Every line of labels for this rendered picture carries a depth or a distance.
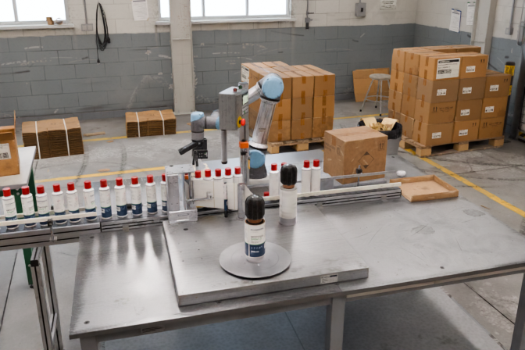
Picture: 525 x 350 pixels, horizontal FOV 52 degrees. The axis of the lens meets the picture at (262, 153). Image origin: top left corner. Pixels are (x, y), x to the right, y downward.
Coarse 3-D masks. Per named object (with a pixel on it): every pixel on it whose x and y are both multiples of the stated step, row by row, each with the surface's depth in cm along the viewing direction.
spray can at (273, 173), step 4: (272, 164) 286; (276, 164) 286; (272, 168) 287; (276, 168) 287; (272, 172) 287; (276, 172) 287; (272, 176) 287; (276, 176) 287; (272, 180) 288; (276, 180) 288; (272, 184) 289; (276, 184) 289; (272, 188) 289; (276, 188) 289; (272, 192) 290; (276, 192) 290; (272, 200) 292; (276, 200) 292
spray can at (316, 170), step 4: (316, 160) 292; (316, 164) 292; (312, 168) 293; (316, 168) 292; (320, 168) 294; (312, 172) 293; (316, 172) 292; (312, 176) 294; (316, 176) 293; (312, 180) 295; (316, 180) 294; (312, 184) 295; (316, 184) 295; (312, 188) 296; (316, 188) 296; (316, 196) 297
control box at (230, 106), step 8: (232, 88) 281; (224, 96) 271; (232, 96) 269; (240, 96) 273; (224, 104) 272; (232, 104) 271; (240, 104) 274; (224, 112) 274; (232, 112) 272; (240, 112) 276; (224, 120) 275; (232, 120) 273; (224, 128) 276; (232, 128) 275
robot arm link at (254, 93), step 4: (260, 80) 311; (256, 84) 312; (260, 84) 310; (252, 88) 312; (256, 88) 311; (260, 88) 310; (248, 92) 312; (252, 92) 312; (256, 92) 311; (248, 96) 312; (252, 96) 312; (256, 96) 312; (248, 100) 313; (252, 100) 313; (248, 104) 315; (212, 112) 319; (216, 112) 315
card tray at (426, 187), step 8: (424, 176) 330; (432, 176) 332; (408, 184) 326; (416, 184) 326; (424, 184) 326; (432, 184) 326; (440, 184) 326; (448, 184) 317; (408, 192) 314; (416, 192) 314; (424, 192) 314; (432, 192) 314; (440, 192) 305; (448, 192) 307; (456, 192) 308; (416, 200) 303; (424, 200) 304
